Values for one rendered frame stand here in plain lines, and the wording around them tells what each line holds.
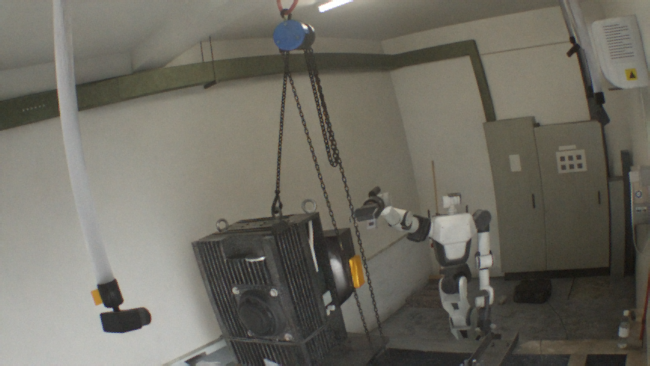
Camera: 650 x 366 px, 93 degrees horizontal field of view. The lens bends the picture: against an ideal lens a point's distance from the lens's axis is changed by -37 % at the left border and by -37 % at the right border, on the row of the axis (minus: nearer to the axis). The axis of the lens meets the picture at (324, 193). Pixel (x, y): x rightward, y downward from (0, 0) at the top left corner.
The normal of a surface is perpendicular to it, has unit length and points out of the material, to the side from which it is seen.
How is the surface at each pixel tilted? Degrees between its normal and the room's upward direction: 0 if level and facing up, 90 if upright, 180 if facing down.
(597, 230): 90
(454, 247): 81
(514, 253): 90
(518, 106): 90
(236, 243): 90
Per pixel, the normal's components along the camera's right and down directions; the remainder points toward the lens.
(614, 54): -0.63, 0.25
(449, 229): -0.07, 0.00
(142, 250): 0.74, -0.07
